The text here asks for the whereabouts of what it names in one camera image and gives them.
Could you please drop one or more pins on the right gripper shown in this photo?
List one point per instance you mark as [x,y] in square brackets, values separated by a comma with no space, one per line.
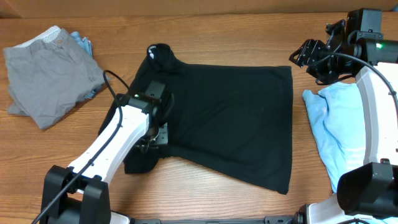
[309,50]

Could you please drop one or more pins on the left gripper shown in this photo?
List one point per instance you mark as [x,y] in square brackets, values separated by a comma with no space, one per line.
[163,137]

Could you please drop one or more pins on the black t-shirt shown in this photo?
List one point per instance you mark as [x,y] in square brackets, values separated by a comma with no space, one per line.
[235,120]

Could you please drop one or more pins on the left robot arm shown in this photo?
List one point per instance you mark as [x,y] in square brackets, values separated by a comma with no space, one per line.
[79,193]

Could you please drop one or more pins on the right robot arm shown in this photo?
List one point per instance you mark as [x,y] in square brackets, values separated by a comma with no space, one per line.
[367,194]

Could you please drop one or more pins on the light blue t-shirt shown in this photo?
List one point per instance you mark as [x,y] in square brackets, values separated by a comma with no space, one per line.
[336,117]

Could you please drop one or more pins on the folded blue garment under shorts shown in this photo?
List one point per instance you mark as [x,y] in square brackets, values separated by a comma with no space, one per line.
[86,44]

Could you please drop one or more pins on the folded grey shorts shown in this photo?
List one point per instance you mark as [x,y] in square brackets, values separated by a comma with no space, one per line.
[48,75]

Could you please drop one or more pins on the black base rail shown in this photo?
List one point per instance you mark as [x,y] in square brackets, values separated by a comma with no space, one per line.
[284,219]

